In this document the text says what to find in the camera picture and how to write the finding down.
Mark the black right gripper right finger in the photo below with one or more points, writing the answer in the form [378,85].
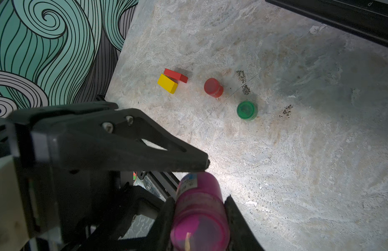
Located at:
[241,236]

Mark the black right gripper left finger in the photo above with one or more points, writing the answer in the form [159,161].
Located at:
[98,136]

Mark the purple paint jar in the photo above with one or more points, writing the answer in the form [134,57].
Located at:
[200,221]

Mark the green paint jar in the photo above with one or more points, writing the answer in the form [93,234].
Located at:
[247,110]

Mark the red paint jar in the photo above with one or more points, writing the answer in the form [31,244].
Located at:
[213,88]

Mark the yellow block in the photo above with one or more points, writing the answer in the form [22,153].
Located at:
[167,83]

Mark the red block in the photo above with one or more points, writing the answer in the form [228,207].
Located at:
[176,76]

